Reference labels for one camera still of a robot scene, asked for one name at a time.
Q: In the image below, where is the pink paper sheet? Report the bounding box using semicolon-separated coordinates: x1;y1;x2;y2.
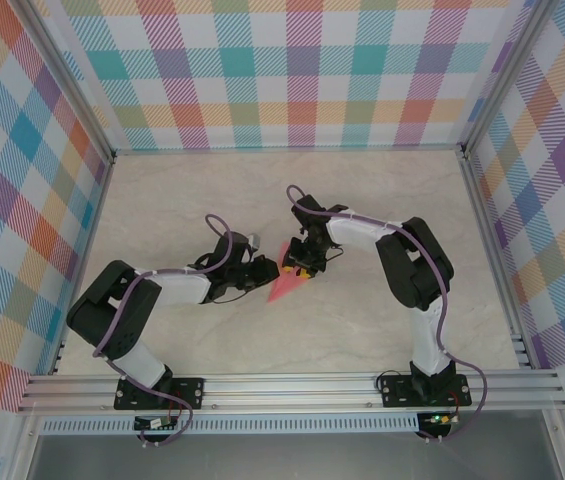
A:
264;240;312;305

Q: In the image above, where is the left small circuit board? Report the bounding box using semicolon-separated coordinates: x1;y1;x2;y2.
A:
133;415;179;432

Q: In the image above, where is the grey metal panel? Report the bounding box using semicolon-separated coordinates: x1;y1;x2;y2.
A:
26;432;563;480

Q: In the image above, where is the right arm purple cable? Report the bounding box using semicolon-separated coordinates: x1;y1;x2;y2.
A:
285;183;488;444

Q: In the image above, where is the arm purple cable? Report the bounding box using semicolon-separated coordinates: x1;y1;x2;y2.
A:
92;213;237;447
285;183;488;444

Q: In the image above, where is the long aluminium table edge rail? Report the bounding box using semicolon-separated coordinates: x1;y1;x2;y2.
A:
111;142;467;157

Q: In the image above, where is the wide aluminium mounting rail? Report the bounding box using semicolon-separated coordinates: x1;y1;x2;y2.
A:
16;368;565;414

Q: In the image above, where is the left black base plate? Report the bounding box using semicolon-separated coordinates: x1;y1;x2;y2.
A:
113;377;206;412

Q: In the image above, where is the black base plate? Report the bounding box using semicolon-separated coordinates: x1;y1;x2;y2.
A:
379;373;473;409
113;377;206;412

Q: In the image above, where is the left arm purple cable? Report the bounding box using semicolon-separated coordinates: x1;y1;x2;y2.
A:
92;213;237;447

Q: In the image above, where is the slotted grey cable duct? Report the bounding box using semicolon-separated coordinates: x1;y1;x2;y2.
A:
40;412;421;435

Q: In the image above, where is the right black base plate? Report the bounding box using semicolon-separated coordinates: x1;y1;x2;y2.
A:
379;373;473;409

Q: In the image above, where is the right aluminium frame post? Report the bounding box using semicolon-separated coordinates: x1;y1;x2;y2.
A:
460;0;558;157

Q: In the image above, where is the aluminium frame post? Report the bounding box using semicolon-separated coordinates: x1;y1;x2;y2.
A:
11;0;116;164
460;0;558;157

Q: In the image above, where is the left aluminium frame post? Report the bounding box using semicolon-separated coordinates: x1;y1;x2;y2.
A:
11;0;116;164

